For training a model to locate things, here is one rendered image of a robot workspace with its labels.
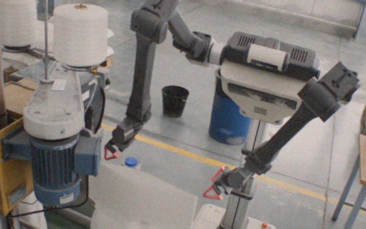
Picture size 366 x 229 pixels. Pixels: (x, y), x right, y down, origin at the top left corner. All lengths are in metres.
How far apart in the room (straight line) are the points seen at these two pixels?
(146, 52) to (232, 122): 2.57
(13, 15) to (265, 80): 0.97
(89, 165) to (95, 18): 0.44
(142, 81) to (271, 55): 0.47
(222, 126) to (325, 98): 2.74
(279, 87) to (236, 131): 2.20
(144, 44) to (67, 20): 0.24
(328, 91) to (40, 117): 0.79
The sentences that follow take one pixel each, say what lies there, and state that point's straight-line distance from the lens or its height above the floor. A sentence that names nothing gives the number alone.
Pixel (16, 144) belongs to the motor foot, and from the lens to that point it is 1.27.
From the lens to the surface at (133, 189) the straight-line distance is 1.58.
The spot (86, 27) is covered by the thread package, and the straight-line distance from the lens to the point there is 1.15.
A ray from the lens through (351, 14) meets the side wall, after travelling 9.28.
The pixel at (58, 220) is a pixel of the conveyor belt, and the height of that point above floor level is 0.38.
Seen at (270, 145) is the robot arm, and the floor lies 1.36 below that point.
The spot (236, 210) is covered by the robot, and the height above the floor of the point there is 0.57.
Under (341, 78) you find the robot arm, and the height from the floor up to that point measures 1.64.
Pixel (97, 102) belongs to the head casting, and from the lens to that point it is 1.68.
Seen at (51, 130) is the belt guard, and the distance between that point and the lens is 1.13.
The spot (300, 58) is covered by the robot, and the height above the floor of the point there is 1.53.
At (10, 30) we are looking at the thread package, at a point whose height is 1.59.
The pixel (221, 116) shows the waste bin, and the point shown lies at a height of 0.28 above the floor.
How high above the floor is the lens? 1.98
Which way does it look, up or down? 28 degrees down
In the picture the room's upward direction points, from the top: 8 degrees clockwise
